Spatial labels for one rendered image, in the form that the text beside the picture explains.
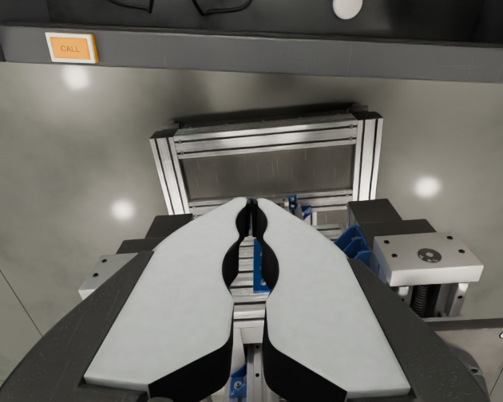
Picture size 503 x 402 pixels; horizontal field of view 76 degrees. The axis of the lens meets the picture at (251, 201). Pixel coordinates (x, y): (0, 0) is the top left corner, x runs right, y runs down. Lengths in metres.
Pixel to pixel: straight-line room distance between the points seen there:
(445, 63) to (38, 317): 2.43
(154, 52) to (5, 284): 2.10
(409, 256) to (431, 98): 1.07
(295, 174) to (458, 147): 0.77
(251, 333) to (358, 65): 0.51
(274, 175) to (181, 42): 0.92
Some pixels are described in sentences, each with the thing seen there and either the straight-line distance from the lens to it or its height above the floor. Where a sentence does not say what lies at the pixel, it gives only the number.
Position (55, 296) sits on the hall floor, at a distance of 2.32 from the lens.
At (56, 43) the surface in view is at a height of 0.96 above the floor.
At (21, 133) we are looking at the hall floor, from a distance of 1.77.
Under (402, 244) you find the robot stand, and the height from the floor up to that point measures 0.93.
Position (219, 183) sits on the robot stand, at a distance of 1.31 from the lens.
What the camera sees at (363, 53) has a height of 0.95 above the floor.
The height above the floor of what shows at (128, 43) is 0.95.
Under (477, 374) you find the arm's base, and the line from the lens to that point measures 0.66.
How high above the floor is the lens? 1.37
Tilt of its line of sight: 60 degrees down
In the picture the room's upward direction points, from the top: 178 degrees counter-clockwise
